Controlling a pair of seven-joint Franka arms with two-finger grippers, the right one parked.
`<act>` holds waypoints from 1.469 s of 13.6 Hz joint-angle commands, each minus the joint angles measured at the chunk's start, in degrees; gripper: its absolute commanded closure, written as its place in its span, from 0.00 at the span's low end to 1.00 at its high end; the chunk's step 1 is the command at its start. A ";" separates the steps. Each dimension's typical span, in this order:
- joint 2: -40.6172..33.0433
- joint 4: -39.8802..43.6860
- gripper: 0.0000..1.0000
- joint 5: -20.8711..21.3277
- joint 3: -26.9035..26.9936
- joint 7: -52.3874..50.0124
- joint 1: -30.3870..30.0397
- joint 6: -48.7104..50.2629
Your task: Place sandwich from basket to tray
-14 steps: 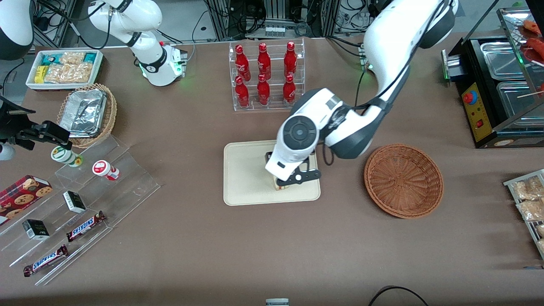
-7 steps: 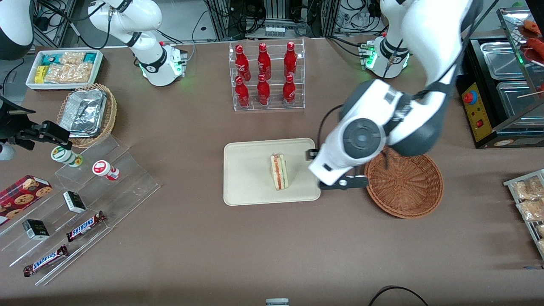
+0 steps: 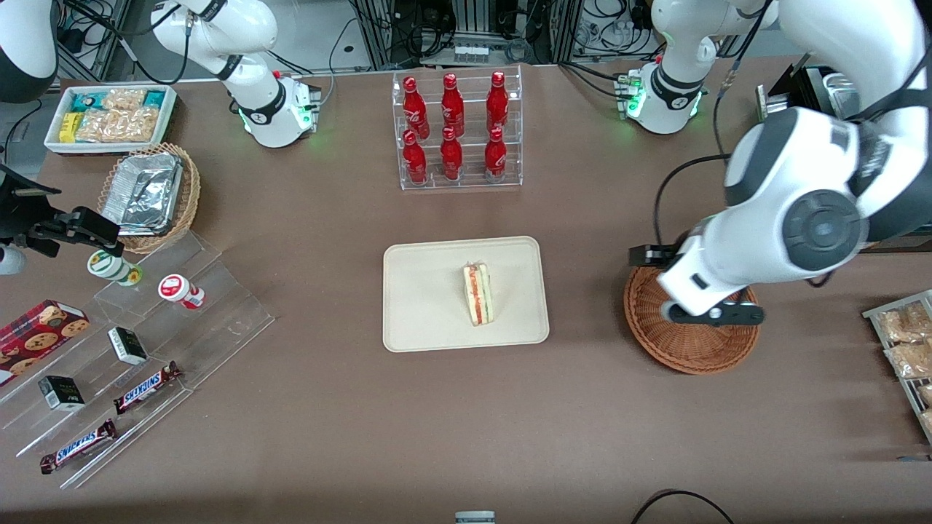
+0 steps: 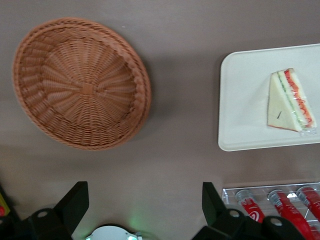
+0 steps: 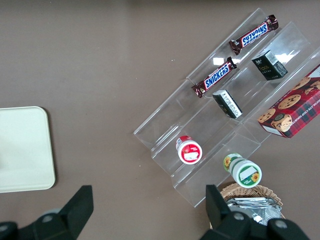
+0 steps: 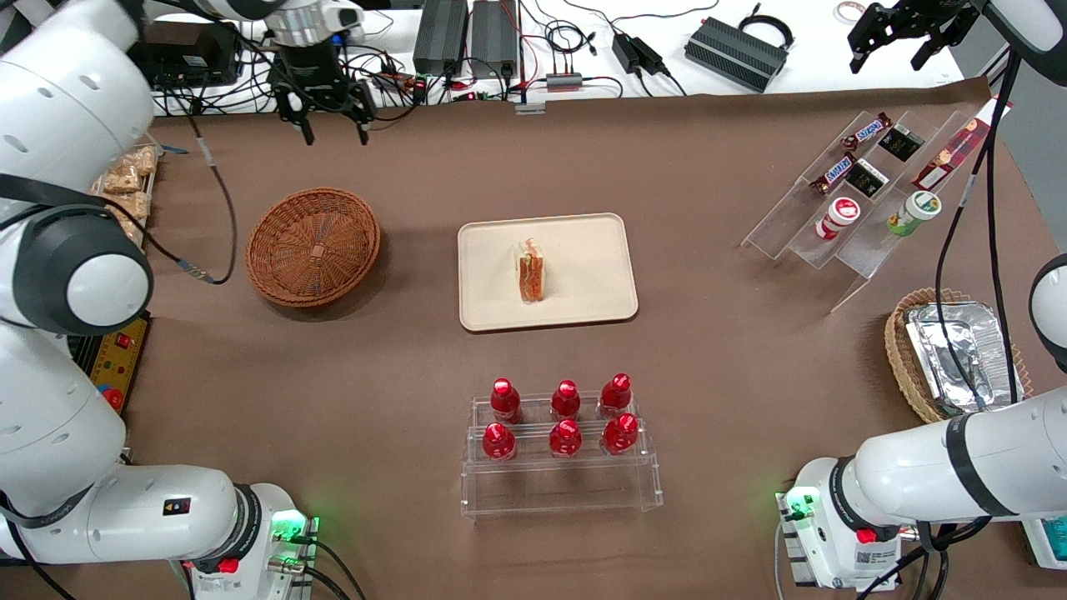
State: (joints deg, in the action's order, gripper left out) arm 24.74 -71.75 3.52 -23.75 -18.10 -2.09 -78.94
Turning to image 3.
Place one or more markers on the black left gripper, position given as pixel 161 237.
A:
pixel 650 255

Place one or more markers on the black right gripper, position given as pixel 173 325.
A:
pixel 16 216

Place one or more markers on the triangular sandwich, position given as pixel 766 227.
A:
pixel 479 295

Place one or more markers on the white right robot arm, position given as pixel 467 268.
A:
pixel 218 36

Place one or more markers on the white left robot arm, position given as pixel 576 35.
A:
pixel 801 153

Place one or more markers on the light wicker basket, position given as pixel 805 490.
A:
pixel 191 196

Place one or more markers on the round brown wicker basket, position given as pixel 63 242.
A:
pixel 684 349

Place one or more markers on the beige rectangular tray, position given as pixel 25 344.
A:
pixel 422 295

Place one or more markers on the green lid yogurt bottle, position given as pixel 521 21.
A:
pixel 113 268

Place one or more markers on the silver foil container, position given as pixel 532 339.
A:
pixel 142 193

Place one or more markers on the red lid yogurt bottle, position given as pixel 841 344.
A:
pixel 177 290

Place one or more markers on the white rectangular snack bin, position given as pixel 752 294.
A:
pixel 52 142

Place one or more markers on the clear rice cracker bag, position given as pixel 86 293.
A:
pixel 120 125
pixel 124 99

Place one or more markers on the yellow snack packet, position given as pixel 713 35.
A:
pixel 69 127

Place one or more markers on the small black box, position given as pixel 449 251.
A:
pixel 61 393
pixel 127 346

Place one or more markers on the red cookie box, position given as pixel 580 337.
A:
pixel 36 336

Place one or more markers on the teal snack packet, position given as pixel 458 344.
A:
pixel 86 100
pixel 153 97

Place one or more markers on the clear acrylic stepped stand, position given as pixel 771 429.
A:
pixel 218 320

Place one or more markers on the snickers bar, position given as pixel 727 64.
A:
pixel 78 446
pixel 145 388

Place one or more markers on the red cola bottle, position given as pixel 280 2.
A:
pixel 415 161
pixel 451 159
pixel 497 105
pixel 452 108
pixel 415 109
pixel 496 159

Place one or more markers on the clear acrylic bottle rack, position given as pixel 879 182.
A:
pixel 473 184

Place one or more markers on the black food warmer machine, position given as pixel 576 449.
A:
pixel 808 87

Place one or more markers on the steel pan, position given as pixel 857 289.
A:
pixel 841 91

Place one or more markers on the white power strip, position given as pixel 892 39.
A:
pixel 470 54

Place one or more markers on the clear fried snack bag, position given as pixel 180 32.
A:
pixel 906 324
pixel 927 422
pixel 910 360
pixel 926 395

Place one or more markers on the aluminium equipment rack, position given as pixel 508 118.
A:
pixel 473 22

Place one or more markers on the small grey object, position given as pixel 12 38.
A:
pixel 475 517

